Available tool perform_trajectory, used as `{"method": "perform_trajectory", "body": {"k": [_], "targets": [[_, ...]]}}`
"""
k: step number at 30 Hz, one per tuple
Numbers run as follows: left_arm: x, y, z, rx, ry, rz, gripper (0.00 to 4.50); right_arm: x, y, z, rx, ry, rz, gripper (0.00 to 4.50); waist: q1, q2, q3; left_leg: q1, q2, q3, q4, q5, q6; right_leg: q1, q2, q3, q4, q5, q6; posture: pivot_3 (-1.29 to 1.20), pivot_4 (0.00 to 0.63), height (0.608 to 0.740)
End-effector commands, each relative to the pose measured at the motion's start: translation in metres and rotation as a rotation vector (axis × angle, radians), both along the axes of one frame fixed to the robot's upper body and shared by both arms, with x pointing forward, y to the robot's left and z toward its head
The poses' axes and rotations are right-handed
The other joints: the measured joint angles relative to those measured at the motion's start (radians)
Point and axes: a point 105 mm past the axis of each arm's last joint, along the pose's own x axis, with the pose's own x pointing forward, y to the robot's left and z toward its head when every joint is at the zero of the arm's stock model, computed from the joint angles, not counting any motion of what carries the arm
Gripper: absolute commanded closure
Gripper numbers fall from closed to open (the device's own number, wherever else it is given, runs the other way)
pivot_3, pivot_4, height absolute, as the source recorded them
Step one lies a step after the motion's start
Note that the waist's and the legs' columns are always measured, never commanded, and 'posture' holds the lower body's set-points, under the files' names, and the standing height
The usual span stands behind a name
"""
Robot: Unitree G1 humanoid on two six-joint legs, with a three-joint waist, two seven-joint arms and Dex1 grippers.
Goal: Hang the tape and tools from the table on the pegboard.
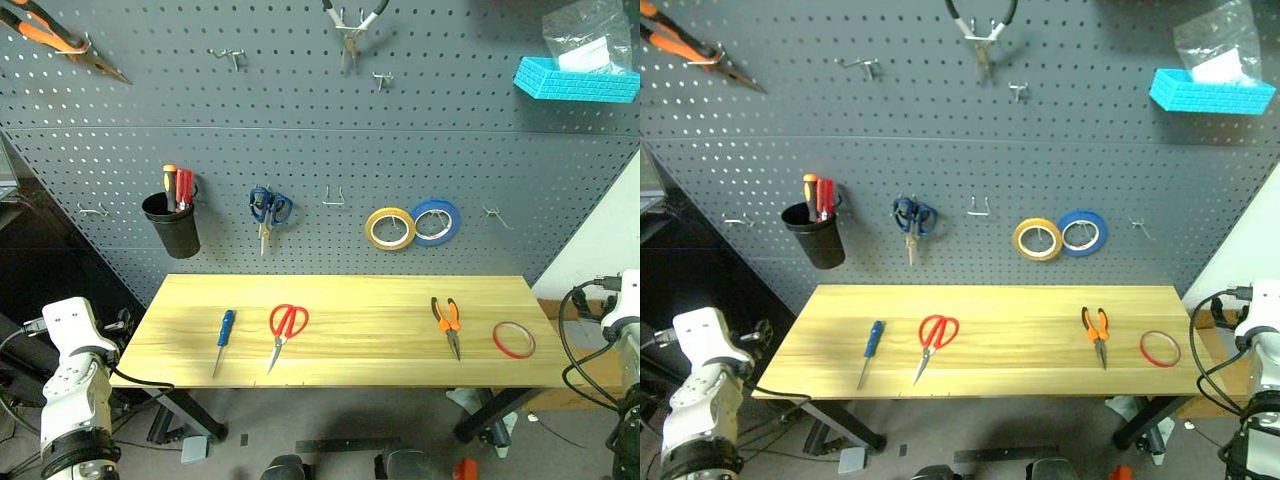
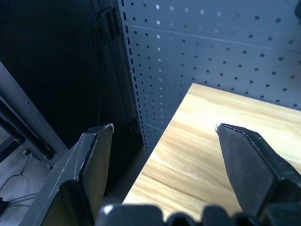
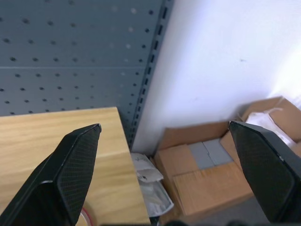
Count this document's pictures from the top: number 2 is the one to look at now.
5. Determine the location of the grey metal frame post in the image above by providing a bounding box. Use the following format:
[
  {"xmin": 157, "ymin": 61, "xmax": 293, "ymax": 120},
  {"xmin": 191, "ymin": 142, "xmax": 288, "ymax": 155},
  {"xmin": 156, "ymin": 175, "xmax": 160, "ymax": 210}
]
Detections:
[{"xmin": 0, "ymin": 61, "xmax": 69, "ymax": 169}]

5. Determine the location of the grey perforated metal panel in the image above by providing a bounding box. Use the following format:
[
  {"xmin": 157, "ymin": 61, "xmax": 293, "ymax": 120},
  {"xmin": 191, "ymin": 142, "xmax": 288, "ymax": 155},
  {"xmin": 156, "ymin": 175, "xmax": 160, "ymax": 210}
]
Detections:
[{"xmin": 117, "ymin": 0, "xmax": 301, "ymax": 158}]

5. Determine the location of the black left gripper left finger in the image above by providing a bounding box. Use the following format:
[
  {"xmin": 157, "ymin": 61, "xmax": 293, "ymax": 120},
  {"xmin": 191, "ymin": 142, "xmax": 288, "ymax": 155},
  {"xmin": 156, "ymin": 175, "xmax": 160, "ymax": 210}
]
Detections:
[{"xmin": 22, "ymin": 123, "xmax": 115, "ymax": 226}]

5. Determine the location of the black floor cable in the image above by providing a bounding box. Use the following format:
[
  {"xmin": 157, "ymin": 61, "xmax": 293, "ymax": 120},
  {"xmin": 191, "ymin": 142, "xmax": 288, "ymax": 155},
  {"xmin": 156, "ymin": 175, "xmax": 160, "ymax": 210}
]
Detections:
[{"xmin": 0, "ymin": 150, "xmax": 40, "ymax": 206}]

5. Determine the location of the black panel with cables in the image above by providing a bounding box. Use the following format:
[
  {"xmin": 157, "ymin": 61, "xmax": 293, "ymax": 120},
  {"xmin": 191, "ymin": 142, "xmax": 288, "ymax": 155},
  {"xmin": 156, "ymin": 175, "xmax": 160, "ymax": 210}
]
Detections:
[{"xmin": 0, "ymin": 0, "xmax": 145, "ymax": 153}]

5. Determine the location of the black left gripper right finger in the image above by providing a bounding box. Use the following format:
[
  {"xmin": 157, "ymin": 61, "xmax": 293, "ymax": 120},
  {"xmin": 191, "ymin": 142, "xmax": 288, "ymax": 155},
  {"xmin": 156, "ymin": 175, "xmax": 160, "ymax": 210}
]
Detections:
[{"xmin": 214, "ymin": 123, "xmax": 301, "ymax": 219}]

